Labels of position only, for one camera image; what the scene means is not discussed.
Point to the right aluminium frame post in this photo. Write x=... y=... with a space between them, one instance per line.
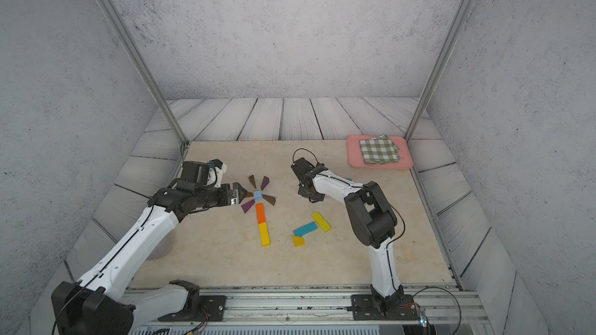
x=457 y=25

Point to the left aluminium frame post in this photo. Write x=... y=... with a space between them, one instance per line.
x=114 y=18

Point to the brown slanted wooden block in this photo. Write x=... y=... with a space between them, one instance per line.
x=270 y=199

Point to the pink tray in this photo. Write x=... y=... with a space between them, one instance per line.
x=356 y=158

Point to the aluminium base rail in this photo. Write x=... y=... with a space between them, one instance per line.
x=314 y=310

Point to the lime green long block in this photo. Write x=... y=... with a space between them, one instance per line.
x=321 y=222

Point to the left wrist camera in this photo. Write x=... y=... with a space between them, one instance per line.
x=203 y=175

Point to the teal long wooden block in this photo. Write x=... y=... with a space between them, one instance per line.
x=305 y=229

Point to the dark brown rectangular block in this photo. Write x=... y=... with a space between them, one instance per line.
x=252 y=181

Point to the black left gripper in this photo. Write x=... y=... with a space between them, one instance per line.
x=226 y=198

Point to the orange long wooden block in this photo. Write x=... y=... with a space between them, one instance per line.
x=260 y=210

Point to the yellow long wooden block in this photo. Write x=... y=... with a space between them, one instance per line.
x=264 y=234

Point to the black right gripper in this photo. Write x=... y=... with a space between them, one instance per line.
x=302 y=191

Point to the green checkered cloth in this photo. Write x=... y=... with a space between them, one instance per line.
x=379 y=150

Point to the lilac bowl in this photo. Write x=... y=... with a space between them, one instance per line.
x=163 y=247

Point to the purple rectangular wooden block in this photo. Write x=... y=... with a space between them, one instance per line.
x=248 y=205

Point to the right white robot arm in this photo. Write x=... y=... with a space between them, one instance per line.
x=371 y=216

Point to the aluminium frame post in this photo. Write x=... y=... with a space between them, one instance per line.
x=114 y=18
x=457 y=25

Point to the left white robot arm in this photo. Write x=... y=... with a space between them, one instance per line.
x=95 y=304

